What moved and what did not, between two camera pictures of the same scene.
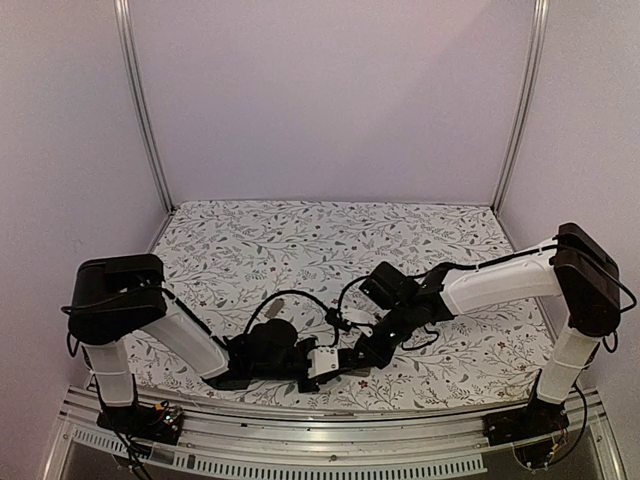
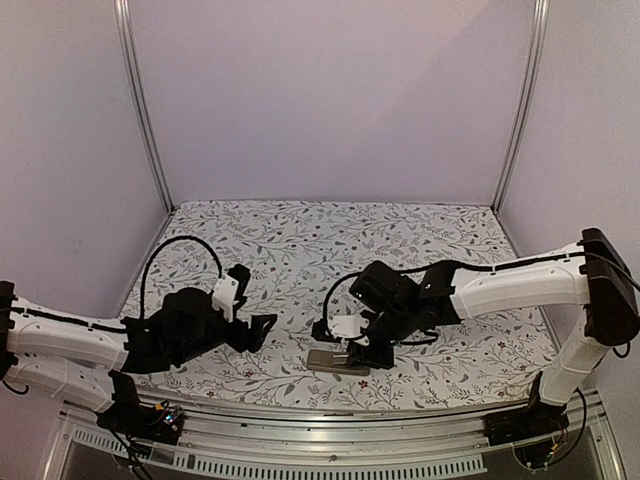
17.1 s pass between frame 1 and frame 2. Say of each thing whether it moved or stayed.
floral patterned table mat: stayed
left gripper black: moved
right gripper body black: stayed
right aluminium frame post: stayed
